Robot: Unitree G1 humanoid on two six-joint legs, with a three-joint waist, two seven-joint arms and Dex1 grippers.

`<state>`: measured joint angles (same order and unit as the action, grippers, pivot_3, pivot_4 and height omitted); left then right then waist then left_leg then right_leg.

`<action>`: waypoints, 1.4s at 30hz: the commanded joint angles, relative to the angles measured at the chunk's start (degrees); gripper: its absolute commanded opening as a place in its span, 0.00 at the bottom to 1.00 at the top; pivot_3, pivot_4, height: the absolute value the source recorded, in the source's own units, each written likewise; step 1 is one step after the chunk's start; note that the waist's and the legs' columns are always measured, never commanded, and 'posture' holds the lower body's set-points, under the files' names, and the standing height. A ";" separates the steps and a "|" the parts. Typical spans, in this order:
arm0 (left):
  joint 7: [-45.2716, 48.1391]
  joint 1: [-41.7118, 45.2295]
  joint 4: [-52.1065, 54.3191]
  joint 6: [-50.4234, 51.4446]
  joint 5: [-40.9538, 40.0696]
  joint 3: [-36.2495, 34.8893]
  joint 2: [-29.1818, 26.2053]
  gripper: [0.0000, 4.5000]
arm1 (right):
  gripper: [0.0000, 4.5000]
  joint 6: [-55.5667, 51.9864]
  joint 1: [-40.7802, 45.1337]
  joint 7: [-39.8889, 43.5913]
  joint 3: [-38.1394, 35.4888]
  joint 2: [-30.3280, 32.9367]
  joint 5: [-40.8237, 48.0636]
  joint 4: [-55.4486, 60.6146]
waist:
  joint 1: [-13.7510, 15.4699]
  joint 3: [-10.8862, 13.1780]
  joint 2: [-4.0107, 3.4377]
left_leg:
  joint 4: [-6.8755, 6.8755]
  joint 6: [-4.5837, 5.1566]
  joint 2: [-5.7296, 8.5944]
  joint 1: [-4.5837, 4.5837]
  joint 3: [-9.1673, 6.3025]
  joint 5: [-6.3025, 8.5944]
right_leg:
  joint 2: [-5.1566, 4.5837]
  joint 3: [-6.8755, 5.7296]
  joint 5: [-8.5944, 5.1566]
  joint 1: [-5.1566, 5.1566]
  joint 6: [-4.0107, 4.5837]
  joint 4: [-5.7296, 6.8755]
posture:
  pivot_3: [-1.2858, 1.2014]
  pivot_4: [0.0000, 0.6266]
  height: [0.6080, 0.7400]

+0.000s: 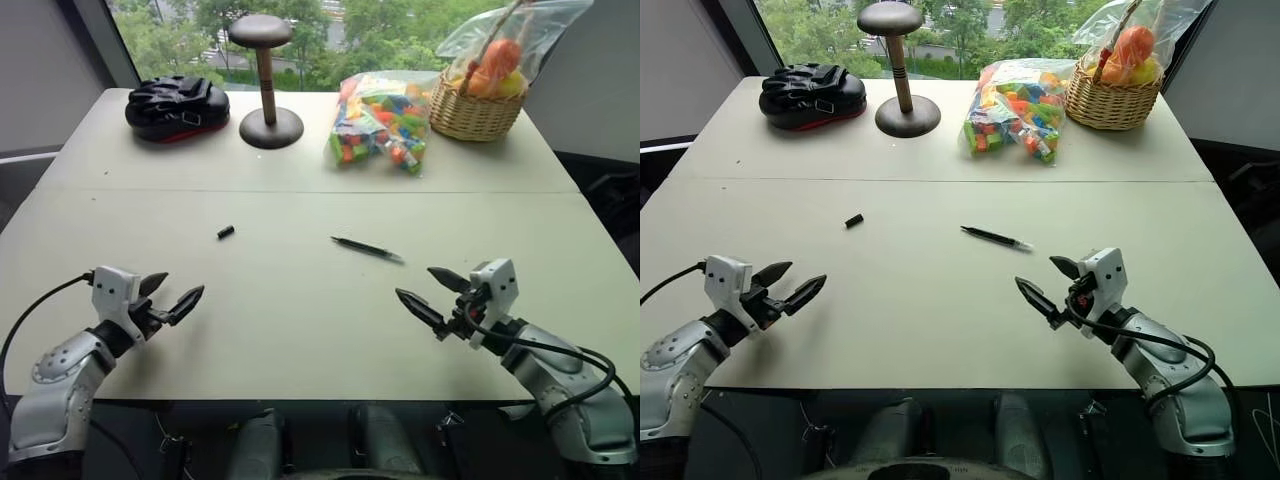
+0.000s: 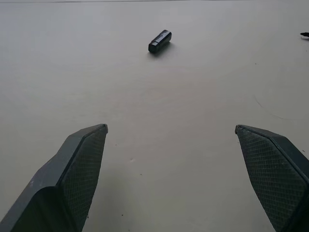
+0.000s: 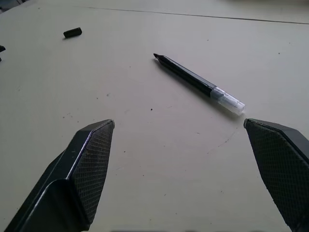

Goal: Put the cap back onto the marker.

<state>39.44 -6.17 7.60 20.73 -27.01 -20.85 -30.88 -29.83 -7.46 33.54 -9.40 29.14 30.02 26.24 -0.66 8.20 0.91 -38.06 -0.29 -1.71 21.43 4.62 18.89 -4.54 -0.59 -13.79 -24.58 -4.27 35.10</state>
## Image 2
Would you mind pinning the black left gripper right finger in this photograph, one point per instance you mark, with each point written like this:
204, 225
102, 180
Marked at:
277, 174

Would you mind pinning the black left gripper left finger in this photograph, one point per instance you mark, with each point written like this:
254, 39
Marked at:
60, 178

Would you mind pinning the dark object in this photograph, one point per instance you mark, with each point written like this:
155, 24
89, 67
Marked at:
304, 35

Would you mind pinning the small black cylindrical object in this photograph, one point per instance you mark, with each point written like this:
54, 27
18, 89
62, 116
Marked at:
160, 41

